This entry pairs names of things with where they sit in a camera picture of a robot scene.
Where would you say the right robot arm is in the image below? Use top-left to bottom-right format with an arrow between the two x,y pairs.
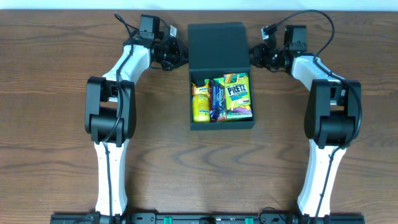
249,32 -> 362,223

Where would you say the small orange snack packet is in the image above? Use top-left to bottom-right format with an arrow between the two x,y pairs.
192,82 -> 210,97

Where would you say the dark blue chocolate bar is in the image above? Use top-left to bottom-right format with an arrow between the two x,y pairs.
208,79 -> 226,123

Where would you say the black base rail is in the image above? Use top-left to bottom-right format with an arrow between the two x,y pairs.
49,212 -> 364,224

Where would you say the yellow Mentos gum bottle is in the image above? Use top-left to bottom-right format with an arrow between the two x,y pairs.
192,94 -> 210,123

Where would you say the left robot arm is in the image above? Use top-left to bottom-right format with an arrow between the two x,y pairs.
85,37 -> 188,223

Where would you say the Haribo gummy candy bag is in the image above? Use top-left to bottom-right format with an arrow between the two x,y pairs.
203,77 -> 228,123

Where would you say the black gift box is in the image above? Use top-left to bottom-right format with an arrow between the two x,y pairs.
187,22 -> 256,131

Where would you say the green Pretz snack box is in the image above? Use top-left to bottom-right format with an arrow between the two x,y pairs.
224,73 -> 252,119

